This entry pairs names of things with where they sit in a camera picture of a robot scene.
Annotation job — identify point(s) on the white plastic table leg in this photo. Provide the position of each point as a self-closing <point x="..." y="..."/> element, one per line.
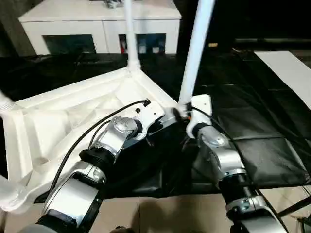
<point x="131" y="31"/>
<point x="196" y="48"/>
<point x="9" y="194"/>
<point x="6" y="103"/>

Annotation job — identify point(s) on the white plastic table top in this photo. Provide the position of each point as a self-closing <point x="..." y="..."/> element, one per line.
<point x="60" y="109"/>

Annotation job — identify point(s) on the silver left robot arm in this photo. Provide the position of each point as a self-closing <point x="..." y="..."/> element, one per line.
<point x="102" y="150"/>

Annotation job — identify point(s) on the black table mat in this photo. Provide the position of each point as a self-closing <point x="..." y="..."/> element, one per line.
<point x="255" y="109"/>

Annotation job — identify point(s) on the small yellow label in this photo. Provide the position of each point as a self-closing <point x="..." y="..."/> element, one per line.
<point x="212" y="44"/>

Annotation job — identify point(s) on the white flat board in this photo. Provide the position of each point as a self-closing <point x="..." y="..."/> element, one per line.
<point x="286" y="70"/>

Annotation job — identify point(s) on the long black bar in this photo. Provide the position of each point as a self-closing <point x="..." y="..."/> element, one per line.
<point x="272" y="40"/>

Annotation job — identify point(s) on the white sideboard cabinet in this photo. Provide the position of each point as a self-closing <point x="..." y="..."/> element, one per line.
<point x="73" y="21"/>

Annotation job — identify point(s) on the black tripod stand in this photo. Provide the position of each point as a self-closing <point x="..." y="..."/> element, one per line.
<point x="294" y="208"/>

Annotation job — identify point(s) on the grey pleated curtain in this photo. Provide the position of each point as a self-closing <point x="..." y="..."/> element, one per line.
<point x="14" y="36"/>

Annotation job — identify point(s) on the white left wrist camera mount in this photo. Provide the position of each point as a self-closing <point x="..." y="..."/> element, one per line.
<point x="153" y="112"/>

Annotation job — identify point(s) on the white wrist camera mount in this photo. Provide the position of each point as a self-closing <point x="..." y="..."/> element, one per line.
<point x="201" y="104"/>
<point x="153" y="112"/>

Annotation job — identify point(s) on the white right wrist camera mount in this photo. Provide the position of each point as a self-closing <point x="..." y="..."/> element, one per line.
<point x="201" y="104"/>

